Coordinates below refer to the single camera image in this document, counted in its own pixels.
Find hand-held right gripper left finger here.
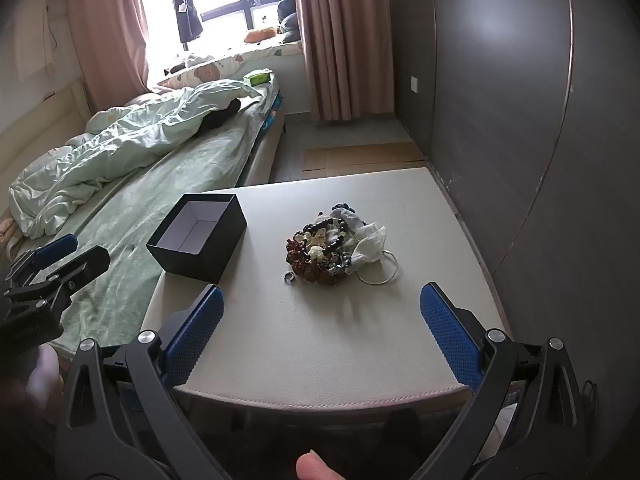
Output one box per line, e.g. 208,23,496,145
54,284,224,480

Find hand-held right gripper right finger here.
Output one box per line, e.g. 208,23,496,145
415,281,616,480

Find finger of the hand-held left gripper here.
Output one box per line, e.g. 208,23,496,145
5,233,79,281
4,245,111,307

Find black cardboard box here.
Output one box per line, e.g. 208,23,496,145
146,193,248,284

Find thin silver bangle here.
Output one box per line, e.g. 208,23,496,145
356,250,401,286

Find pile of bead bracelets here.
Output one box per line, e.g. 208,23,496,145
285,210,362,289

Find person's left hand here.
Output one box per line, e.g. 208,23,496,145
25,346,67,423

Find person's right hand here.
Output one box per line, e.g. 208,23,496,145
296,450,347,480

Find bed with green sheet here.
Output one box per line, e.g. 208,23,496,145
0,80,287,357

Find pale green duvet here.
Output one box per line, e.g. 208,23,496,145
9,79,274,240

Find white crumpled cloth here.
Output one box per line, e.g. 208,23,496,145
342,212,389,274

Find beige bed headboard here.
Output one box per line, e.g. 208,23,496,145
0,76,97,203

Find flat brown cardboard sheet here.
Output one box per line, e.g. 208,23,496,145
301,142,426,176

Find black item on bed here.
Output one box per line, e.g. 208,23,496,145
207,98,242,130

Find pink curtain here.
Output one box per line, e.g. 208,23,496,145
294,0,397,124
66,0,151,112

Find orange plush toy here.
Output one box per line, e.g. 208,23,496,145
243,26,277,45

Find dark plush cushion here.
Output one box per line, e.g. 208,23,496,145
277,0,302,44

